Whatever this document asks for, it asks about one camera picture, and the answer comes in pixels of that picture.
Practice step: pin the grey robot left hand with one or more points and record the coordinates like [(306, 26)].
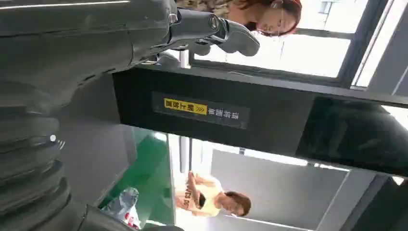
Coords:
[(79, 41)]

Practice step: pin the ribbed grey left arm sleeve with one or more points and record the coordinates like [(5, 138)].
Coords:
[(28, 172)]

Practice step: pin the yellow and white label sticker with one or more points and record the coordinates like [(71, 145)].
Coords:
[(204, 110)]

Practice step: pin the green plastic crate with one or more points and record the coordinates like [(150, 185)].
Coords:
[(153, 181)]

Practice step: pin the grey plastic parcel bag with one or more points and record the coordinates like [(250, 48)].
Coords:
[(122, 204)]

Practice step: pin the person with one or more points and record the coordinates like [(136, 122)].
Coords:
[(280, 17), (210, 196)]

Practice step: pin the black machine frame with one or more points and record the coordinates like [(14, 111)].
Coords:
[(280, 121)]

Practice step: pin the dark window frame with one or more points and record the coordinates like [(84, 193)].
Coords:
[(357, 51)]

